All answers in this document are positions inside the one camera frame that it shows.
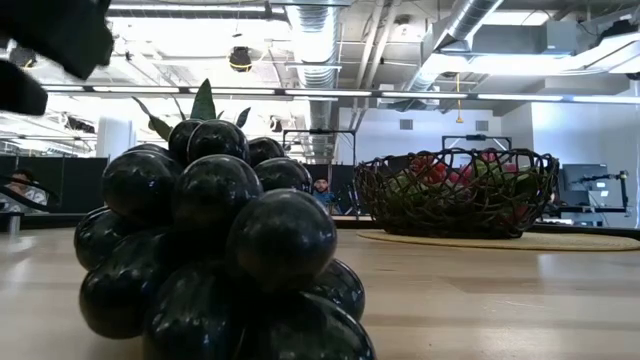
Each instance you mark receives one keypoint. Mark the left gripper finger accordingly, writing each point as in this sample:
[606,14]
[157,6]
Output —
[22,92]
[65,30]

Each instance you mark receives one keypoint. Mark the dark green cucumber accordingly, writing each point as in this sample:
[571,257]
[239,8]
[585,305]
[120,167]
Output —
[406,187]

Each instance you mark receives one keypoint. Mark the snake plant in white pot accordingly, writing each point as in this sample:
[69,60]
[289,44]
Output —
[203,100]

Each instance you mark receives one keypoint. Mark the black ceiling device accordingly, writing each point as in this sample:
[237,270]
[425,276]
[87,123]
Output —
[240,59]

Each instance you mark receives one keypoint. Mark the round woven placemat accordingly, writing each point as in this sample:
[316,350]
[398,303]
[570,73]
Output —
[575,242]

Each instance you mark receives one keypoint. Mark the dark wicker basket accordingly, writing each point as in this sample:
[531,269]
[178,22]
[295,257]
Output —
[450,225]

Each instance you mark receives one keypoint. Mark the person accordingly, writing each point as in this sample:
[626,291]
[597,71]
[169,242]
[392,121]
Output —
[324,195]
[22,187]

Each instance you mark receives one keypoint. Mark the silver metal cylinder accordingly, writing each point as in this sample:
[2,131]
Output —
[14,223]

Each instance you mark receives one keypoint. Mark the long ceiling light strip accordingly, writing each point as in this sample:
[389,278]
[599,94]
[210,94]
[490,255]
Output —
[325,93]

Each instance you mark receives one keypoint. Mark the black background rig frame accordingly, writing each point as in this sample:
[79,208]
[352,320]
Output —
[320,131]
[475,136]

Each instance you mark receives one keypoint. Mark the black grape bunch with leaf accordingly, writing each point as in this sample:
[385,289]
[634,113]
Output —
[280,240]

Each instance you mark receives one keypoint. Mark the dark red grape bunch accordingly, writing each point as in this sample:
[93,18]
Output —
[427,170]

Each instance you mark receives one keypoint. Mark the grey rectangular air duct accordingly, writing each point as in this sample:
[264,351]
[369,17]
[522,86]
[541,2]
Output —
[525,39]

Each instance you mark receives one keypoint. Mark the grey computer monitor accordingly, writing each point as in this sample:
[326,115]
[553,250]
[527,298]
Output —
[582,182]

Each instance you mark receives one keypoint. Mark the black aluminium table frame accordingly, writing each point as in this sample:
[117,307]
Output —
[600,231]

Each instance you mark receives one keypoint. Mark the silver spiral air duct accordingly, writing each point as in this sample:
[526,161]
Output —
[315,45]
[467,17]

